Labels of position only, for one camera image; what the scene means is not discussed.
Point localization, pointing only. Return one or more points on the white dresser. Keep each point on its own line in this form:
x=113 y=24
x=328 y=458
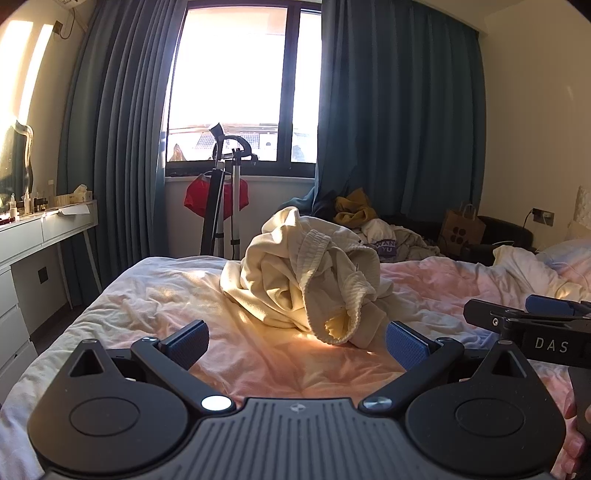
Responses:
x=23 y=240

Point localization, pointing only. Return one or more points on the air conditioner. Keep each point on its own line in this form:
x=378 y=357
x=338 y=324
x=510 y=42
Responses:
x=74 y=3

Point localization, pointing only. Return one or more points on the pink white duvet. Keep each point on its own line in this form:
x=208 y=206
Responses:
x=161 y=300

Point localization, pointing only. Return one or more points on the pale blue pillow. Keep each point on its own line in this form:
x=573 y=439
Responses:
x=568 y=258

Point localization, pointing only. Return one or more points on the dark wall socket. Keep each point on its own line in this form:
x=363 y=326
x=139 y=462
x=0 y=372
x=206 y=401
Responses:
x=58 y=27
x=43 y=275

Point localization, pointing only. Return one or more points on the white garment purple print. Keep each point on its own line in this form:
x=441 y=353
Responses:
x=392 y=235

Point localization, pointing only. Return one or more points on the small white bottle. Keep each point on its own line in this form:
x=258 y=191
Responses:
x=14 y=206
x=27 y=203

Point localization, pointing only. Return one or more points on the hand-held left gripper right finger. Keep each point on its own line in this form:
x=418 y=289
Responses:
x=407 y=348

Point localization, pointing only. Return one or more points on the cream blanket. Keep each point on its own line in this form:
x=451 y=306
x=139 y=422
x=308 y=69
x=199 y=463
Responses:
x=521 y=264

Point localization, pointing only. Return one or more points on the red garment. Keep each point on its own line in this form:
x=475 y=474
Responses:
x=196 y=196

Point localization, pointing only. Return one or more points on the mustard yellow garment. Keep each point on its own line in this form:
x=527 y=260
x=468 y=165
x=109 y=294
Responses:
x=355 y=203

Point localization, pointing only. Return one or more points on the brown paper bag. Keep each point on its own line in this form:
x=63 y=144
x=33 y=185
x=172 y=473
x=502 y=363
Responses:
x=461 y=230

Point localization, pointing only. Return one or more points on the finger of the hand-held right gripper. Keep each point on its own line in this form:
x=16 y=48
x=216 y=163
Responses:
x=482 y=314
x=549 y=304

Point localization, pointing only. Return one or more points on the tissue box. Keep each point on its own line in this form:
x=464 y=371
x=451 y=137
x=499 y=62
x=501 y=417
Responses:
x=76 y=196

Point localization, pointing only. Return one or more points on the tufted headboard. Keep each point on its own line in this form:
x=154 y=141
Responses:
x=584 y=203

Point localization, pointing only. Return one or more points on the ornate framed mirror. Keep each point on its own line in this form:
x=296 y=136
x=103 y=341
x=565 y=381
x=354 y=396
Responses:
x=14 y=161

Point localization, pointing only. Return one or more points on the black framed window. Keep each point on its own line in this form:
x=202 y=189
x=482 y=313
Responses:
x=221 y=69

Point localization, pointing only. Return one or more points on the person's right hand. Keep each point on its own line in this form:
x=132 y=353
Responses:
x=575 y=454

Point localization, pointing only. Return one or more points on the black armchair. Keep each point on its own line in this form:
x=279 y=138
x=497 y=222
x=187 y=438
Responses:
x=503 y=230

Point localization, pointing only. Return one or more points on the cream sweatshirt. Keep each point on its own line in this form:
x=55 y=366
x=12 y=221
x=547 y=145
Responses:
x=277 y=277

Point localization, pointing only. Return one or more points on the garment steamer stand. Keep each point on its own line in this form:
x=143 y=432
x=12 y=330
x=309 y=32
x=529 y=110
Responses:
x=212 y=203

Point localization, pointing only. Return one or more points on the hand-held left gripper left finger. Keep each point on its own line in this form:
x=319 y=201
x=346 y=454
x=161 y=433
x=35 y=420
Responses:
x=188 y=345

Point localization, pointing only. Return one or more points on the wall outlet with plug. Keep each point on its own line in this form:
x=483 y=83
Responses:
x=544 y=217

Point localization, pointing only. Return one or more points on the blue curtain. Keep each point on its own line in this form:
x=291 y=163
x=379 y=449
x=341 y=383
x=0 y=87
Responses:
x=392 y=115
x=120 y=138

